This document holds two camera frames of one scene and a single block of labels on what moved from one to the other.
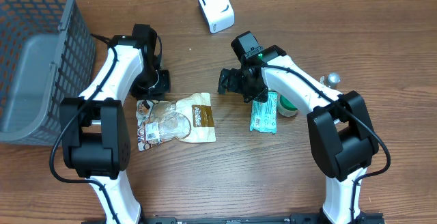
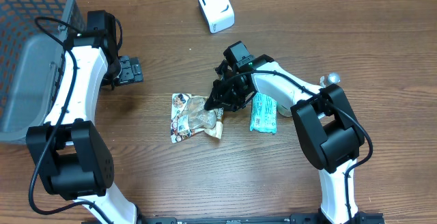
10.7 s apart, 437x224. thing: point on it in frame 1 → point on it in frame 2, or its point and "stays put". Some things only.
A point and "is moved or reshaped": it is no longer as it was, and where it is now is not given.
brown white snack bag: x=189 y=119 is moved or reshaped
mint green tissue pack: x=264 y=117 stays put
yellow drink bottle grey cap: x=330 y=80 stays put
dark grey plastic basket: x=47 y=54 stays put
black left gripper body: x=150 y=82 → x=120 y=71
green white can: x=285 y=107 stays put
